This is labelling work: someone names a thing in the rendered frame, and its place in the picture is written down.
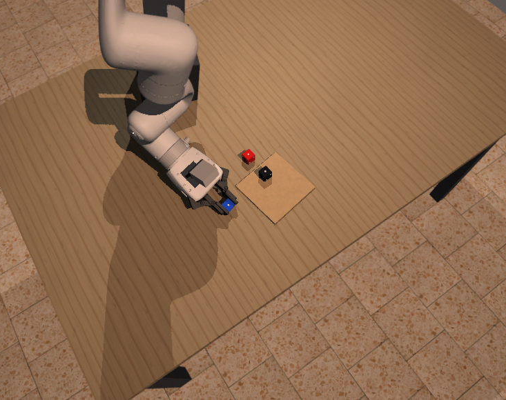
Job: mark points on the tan mat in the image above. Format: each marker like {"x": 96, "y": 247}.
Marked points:
{"x": 279, "y": 194}

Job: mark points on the red die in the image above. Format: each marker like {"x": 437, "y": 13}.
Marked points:
{"x": 248, "y": 156}

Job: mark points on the black die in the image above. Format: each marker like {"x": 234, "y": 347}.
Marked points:
{"x": 265, "y": 173}

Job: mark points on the blue die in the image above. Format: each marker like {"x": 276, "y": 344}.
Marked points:
{"x": 228, "y": 204}

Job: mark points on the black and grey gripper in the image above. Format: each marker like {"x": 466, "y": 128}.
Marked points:
{"x": 193, "y": 190}

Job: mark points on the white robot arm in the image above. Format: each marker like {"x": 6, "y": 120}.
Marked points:
{"x": 166, "y": 48}

